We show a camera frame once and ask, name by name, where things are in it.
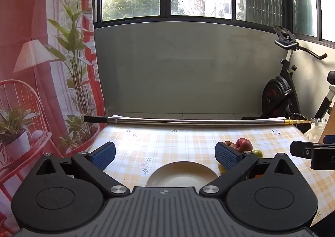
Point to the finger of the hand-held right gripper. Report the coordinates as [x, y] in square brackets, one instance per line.
[329, 139]
[301, 149]

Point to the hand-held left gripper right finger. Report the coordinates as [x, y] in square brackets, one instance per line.
[227, 156]

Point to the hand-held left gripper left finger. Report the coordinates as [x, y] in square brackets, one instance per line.
[104, 153]

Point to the red apple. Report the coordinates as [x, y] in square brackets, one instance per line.
[230, 144]
[243, 145]

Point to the small yellow-green citrus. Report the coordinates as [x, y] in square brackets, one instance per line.
[221, 168]

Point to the cream plate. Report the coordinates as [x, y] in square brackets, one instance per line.
[180, 174]

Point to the wooden board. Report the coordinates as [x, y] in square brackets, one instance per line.
[330, 127]

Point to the white bag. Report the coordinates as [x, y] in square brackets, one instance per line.
[314, 132]

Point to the green orange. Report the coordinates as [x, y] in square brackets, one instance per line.
[257, 153]

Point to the telescopic metal pole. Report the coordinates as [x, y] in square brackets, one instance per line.
[183, 121]

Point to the checked floral tablecloth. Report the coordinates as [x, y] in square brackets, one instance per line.
[170, 145]

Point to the black exercise bike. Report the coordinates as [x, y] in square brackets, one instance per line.
[277, 90]

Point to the printed red wall cloth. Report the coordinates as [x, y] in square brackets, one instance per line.
[39, 69]

